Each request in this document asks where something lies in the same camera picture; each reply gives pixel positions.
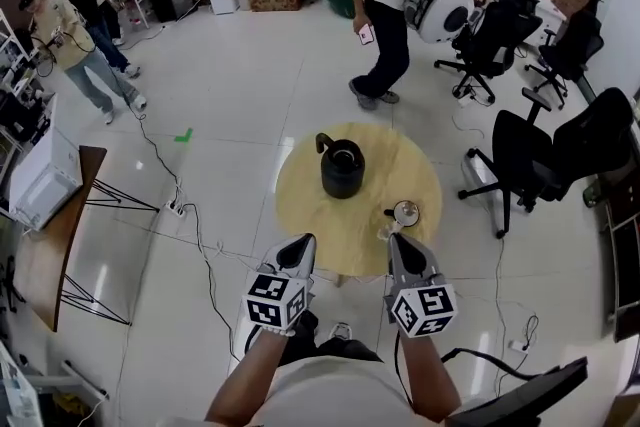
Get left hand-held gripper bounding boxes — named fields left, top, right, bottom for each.
left=241, top=233, right=318, bottom=334

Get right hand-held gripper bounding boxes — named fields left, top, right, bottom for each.
left=383, top=234, right=459, bottom=341

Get black teapot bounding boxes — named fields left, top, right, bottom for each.
left=314, top=132, right=366, bottom=200

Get person's left forearm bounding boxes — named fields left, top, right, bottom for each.
left=203, top=328, right=300, bottom=424

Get person's right forearm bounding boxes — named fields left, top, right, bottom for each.
left=397, top=332, right=462, bottom=422

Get small glass pitcher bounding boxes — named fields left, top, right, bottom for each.
left=383, top=199, right=422, bottom=231

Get person's black trousers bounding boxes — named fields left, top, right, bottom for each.
left=278, top=309, right=384, bottom=367

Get person's white shirt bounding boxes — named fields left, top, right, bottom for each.
left=248, top=354, right=419, bottom=427

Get black office chair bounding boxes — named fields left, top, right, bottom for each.
left=457, top=86, right=636, bottom=240
left=524, top=0, right=606, bottom=111
left=433, top=0, right=544, bottom=106

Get brown table with black legs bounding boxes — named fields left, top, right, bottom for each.
left=13, top=145, right=161, bottom=333

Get white round pod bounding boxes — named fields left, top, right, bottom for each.
left=403, top=0, right=476, bottom=46

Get white box appliance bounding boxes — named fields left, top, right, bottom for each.
left=8, top=126, right=84, bottom=232

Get white desk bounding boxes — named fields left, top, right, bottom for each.
left=487, top=0, right=569, bottom=47

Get white stool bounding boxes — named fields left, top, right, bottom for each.
left=119, top=0, right=152, bottom=29

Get white metal rack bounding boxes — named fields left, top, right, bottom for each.
left=0, top=8, right=47, bottom=157

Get white bead bracelet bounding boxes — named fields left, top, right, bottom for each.
left=253, top=323, right=297, bottom=339

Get black floor cable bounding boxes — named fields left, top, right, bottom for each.
left=130, top=100, right=242, bottom=362

